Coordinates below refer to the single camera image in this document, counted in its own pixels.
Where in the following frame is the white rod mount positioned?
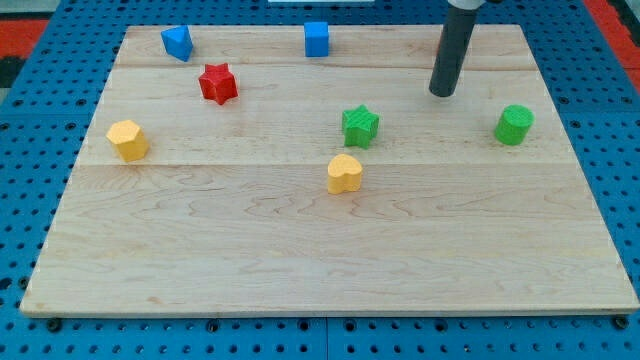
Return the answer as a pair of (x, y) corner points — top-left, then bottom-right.
(447, 0), (486, 10)

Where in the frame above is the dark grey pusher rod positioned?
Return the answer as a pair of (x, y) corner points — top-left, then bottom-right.
(428, 5), (478, 98)

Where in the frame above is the yellow heart block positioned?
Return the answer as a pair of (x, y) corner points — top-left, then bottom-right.
(327, 154), (363, 194)

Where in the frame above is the green cylinder block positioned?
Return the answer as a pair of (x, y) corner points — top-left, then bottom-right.
(494, 104), (535, 146)

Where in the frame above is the green star block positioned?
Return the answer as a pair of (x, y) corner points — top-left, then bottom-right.
(341, 105), (380, 149)

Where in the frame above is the blue cube block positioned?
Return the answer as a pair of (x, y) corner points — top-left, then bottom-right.
(303, 21), (329, 57)

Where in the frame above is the red star block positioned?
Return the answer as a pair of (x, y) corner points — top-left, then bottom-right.
(198, 63), (238, 105)

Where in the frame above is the wooden board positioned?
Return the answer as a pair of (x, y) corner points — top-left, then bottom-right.
(20, 25), (639, 318)

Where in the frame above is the blue triangle block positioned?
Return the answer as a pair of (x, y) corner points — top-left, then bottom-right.
(160, 25), (193, 62)

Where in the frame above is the yellow hexagon block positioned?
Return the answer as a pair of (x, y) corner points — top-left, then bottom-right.
(106, 120), (150, 162)

